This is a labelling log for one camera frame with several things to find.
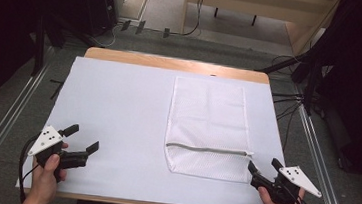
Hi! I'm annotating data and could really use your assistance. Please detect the white floor cable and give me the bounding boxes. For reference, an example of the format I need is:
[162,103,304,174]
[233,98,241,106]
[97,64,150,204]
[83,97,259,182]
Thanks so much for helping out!
[88,19,124,50]

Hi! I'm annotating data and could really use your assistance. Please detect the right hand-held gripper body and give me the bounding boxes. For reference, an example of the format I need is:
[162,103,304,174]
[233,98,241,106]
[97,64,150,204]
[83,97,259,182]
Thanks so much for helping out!
[248,161,325,204]

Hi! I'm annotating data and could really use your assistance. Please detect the black curtain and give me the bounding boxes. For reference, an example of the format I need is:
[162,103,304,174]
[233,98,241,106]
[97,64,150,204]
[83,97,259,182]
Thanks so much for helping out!
[293,0,362,204]
[0,0,89,130]

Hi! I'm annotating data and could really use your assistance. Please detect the wooden table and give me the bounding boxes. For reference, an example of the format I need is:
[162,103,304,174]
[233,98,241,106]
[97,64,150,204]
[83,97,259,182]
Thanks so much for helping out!
[21,41,281,204]

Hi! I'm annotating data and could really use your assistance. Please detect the black cabinet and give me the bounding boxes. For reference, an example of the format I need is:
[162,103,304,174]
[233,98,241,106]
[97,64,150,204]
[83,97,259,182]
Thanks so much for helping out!
[76,0,120,39]

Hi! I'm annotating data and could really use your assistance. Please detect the black tripod stand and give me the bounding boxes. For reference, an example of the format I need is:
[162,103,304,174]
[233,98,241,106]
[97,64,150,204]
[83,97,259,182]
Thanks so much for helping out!
[250,45,330,118]
[29,7,102,84]

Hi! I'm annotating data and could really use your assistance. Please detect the black hanging cable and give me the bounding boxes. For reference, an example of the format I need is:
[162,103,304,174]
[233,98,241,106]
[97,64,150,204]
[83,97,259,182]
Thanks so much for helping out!
[169,0,207,40]

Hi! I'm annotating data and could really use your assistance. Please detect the person's left hand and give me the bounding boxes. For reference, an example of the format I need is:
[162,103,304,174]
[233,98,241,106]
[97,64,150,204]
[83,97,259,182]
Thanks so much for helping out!
[21,138,71,204]

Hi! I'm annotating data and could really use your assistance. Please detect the white mesh laundry bag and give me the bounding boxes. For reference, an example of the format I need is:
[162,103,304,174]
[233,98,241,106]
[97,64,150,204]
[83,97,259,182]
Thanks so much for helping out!
[160,75,262,185]

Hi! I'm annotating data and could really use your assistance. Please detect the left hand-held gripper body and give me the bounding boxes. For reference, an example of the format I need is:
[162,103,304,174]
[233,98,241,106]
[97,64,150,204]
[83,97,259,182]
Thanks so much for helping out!
[25,123,93,186]

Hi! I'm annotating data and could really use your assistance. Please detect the black floor cables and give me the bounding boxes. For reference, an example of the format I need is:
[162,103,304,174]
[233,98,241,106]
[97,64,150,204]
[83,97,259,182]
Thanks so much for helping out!
[263,54,310,156]

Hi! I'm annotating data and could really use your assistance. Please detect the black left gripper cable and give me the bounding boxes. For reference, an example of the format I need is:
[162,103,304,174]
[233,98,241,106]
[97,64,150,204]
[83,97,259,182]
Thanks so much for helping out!
[14,131,45,204]

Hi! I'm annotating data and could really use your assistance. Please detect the white table mat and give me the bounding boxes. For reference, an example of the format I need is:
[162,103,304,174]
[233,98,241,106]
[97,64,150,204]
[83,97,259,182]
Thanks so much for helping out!
[14,50,295,204]

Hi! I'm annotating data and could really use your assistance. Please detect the metal floor rail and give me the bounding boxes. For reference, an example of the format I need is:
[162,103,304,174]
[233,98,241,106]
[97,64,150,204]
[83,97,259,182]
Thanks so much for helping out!
[0,59,52,204]
[287,101,362,204]

